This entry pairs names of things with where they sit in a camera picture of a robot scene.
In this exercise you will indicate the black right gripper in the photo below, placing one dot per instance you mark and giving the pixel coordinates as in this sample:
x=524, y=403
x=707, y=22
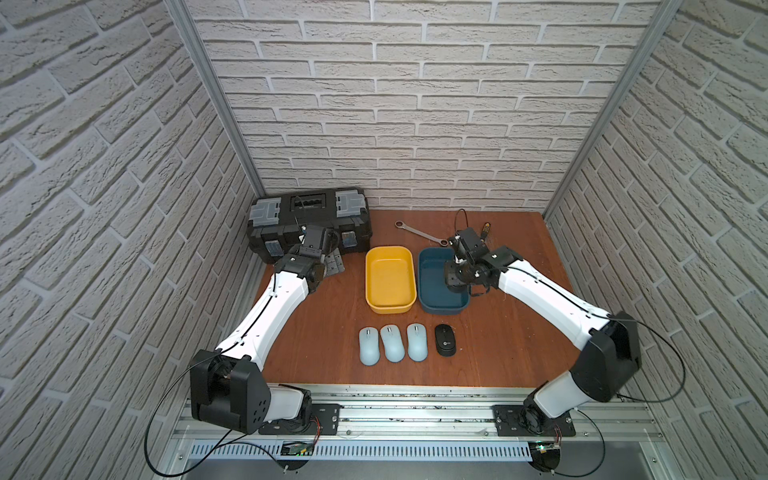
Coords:
x=450, y=273

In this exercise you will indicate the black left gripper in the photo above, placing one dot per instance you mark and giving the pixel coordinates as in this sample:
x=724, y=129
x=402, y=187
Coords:
x=321, y=238

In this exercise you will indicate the black mouse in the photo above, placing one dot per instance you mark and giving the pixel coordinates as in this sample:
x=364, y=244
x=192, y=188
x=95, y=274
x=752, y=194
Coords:
x=445, y=340

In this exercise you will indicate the light blue mouse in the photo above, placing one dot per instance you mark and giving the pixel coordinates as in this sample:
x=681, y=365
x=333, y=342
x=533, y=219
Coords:
x=417, y=342
x=393, y=344
x=369, y=351

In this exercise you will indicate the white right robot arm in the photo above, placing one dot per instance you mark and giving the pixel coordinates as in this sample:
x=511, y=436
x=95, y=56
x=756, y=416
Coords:
x=608, y=343

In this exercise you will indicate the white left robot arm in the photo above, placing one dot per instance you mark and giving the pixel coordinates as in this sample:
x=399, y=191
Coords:
x=227, y=386

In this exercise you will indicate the teal storage box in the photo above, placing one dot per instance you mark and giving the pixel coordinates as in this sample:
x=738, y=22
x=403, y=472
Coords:
x=434, y=295

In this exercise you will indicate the yellow storage box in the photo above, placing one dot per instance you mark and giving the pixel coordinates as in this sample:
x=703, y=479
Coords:
x=390, y=283

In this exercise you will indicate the black plastic toolbox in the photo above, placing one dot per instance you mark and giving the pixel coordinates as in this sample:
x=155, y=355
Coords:
x=275, y=224

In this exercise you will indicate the silver combination wrench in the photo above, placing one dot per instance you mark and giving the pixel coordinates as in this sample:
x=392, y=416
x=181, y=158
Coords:
x=403, y=226

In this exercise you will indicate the left green circuit board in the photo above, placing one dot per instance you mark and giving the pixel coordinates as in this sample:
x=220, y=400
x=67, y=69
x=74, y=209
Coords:
x=297, y=449

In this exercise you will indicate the right round controller board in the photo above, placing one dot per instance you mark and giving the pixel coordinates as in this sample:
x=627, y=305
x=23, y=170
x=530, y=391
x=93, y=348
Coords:
x=545, y=457

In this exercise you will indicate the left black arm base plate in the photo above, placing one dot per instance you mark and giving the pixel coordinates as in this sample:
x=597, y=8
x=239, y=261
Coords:
x=322, y=419

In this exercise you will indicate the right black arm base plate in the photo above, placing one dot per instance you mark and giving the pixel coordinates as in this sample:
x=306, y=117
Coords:
x=519, y=420

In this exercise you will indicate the aluminium mounting rail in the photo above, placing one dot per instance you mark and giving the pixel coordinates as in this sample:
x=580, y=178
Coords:
x=418, y=432

